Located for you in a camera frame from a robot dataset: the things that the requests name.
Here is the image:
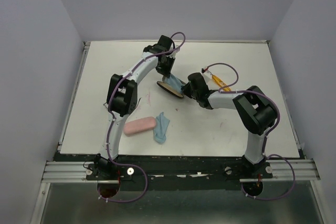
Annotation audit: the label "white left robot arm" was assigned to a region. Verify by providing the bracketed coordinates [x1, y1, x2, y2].
[94, 35, 180, 179]

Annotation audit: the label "yellow transparent sunglasses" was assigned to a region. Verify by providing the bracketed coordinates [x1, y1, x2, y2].
[211, 74, 231, 92]

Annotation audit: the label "black glasses case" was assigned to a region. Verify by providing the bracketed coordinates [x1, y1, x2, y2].
[156, 81, 184, 99]

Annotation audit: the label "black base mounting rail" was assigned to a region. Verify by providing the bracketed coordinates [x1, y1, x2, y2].
[86, 154, 274, 192]

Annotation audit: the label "light blue cleaning cloth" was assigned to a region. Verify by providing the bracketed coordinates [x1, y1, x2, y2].
[163, 74, 185, 93]

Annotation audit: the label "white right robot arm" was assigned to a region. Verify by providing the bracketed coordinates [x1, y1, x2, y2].
[182, 73, 280, 178]

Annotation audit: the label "aluminium table frame rail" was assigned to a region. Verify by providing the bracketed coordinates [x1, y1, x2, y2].
[56, 41, 91, 152]

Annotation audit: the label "pink glasses case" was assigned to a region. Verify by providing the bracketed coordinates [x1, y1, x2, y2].
[123, 116, 156, 136]

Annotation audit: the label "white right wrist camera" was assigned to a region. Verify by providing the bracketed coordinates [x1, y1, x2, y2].
[201, 67, 213, 82]

